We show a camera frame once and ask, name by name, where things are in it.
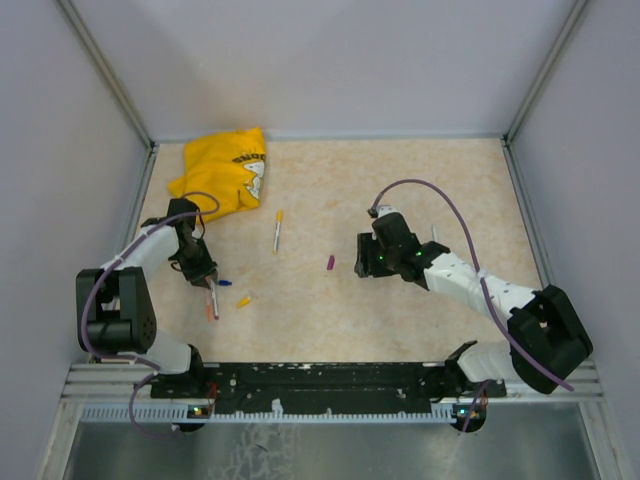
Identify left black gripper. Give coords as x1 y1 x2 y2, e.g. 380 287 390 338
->
174 237 219 289

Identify orange white pen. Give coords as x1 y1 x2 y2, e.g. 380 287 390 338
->
204 291 214 323

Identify white pen red marks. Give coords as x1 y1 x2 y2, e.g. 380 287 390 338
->
209 281 219 321

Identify white pen yellow tip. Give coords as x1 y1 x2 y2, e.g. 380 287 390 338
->
272 220 282 255

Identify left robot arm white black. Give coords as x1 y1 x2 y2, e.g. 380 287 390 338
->
75 191 220 397

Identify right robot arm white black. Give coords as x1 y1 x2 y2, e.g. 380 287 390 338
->
354 210 593 396

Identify yellow folded shirt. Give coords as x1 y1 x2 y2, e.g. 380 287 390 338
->
168 127 267 222

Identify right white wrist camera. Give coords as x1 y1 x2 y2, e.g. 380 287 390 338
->
367 205 398 219

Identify aluminium frame side rail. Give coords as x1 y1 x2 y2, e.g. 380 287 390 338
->
501 138 576 359

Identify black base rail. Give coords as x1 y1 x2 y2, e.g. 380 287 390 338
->
151 361 481 415

